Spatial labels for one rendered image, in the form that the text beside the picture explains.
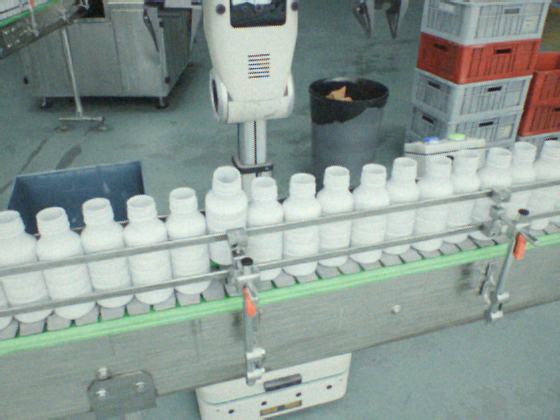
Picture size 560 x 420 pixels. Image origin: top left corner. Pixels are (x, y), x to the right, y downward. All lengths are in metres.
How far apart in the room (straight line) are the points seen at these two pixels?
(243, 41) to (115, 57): 3.20
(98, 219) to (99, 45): 3.82
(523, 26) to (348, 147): 1.23
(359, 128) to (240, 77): 1.54
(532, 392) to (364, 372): 0.62
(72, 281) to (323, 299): 0.38
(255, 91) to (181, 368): 0.78
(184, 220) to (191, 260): 0.06
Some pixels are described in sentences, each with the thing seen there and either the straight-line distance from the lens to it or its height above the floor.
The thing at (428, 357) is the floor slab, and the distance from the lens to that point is 2.13.
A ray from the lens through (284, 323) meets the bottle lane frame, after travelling 0.84.
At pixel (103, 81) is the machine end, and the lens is 4.57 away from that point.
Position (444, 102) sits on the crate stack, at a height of 0.54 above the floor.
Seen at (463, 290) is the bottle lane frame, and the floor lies 0.91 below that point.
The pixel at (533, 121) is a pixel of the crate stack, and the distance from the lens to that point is 3.74.
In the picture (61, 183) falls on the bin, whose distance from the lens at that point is 1.37.
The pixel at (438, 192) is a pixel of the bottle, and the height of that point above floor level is 1.12.
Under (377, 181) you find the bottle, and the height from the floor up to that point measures 1.15.
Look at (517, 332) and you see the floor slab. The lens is 2.37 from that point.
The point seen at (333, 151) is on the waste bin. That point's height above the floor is 0.33.
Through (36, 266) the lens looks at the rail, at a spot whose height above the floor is 1.11.
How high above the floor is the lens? 1.51
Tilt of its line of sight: 32 degrees down
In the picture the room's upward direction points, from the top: 1 degrees clockwise
